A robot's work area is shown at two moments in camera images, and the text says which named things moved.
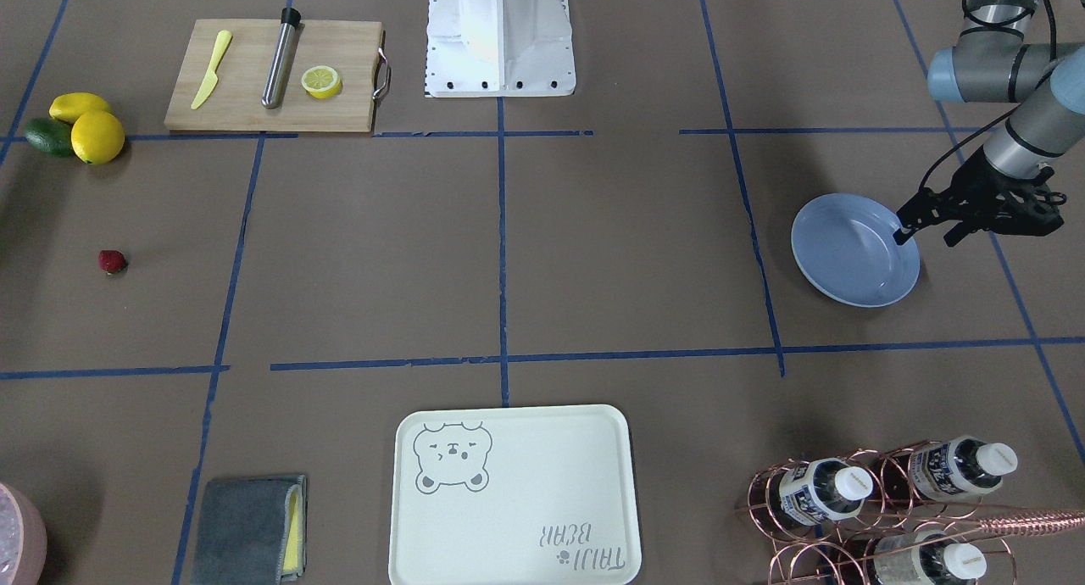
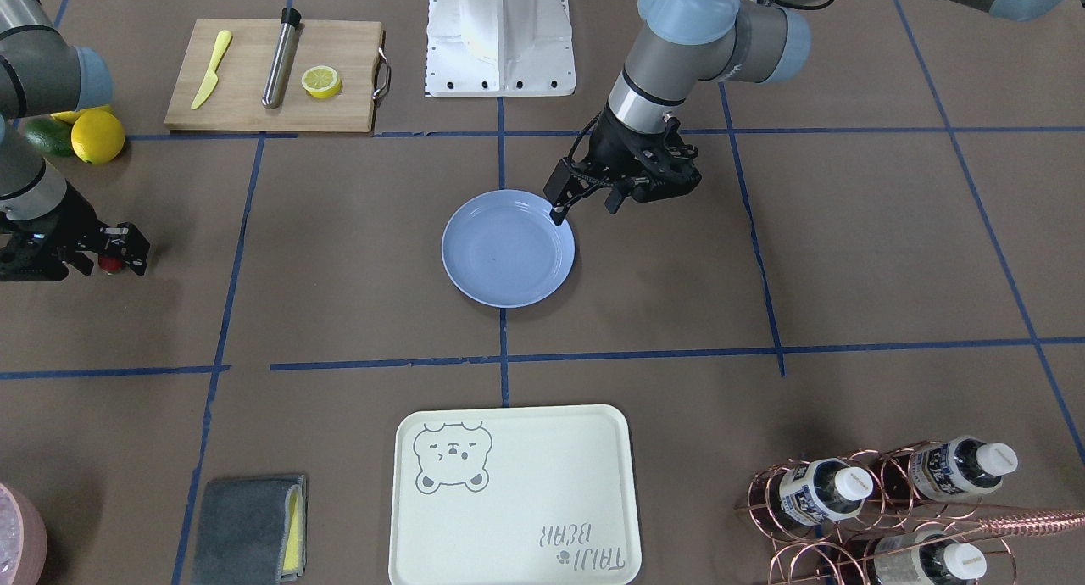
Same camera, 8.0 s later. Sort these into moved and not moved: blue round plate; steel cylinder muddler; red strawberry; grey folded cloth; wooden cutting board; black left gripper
Moved: black left gripper; blue round plate
Not moved: steel cylinder muddler; grey folded cloth; wooden cutting board; red strawberry
